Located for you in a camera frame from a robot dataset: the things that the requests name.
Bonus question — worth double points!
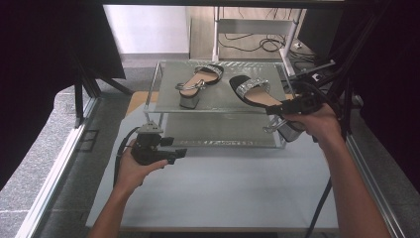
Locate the black curtain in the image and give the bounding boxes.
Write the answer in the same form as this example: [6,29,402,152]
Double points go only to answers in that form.
[0,0,127,192]
[341,0,420,193]

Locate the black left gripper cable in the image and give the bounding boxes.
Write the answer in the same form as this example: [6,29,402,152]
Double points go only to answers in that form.
[112,126,142,188]

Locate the black metal stand legs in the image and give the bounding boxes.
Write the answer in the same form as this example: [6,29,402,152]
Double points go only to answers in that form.
[293,9,380,140]
[72,56,134,130]

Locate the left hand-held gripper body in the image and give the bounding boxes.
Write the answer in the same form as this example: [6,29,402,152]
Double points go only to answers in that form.
[131,121,167,167]

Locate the two-tier metal shoe rack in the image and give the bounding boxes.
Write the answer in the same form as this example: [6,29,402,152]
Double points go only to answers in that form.
[143,59,304,149]

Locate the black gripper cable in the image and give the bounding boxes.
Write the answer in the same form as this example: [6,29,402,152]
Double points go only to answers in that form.
[291,80,343,238]
[112,126,142,188]

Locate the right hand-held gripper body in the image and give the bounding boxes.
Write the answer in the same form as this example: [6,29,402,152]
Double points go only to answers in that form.
[288,59,337,115]

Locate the pale blue table mat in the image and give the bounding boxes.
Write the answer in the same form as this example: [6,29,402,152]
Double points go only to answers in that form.
[85,102,341,231]

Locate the wooden table board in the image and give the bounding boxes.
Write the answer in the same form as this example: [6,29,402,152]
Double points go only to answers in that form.
[86,90,341,233]

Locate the person's right hand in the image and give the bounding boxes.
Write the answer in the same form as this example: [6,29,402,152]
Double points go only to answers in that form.
[282,103,343,147]

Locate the white metal stand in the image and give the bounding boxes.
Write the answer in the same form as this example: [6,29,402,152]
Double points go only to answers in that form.
[212,6,298,79]

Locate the black sandal with rhinestone strap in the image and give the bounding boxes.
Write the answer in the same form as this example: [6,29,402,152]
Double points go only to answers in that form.
[174,63,225,110]
[228,74,307,144]

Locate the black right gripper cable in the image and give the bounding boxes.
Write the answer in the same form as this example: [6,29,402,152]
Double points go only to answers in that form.
[291,80,343,238]

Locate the black floor cables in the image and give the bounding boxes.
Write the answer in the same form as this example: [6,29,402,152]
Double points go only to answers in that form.
[218,8,320,63]

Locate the aluminium frame rail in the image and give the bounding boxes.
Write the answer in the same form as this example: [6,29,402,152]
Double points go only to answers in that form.
[343,101,406,238]
[14,96,101,238]

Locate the person's left hand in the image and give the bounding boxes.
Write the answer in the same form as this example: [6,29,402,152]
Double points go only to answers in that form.
[115,139,169,196]

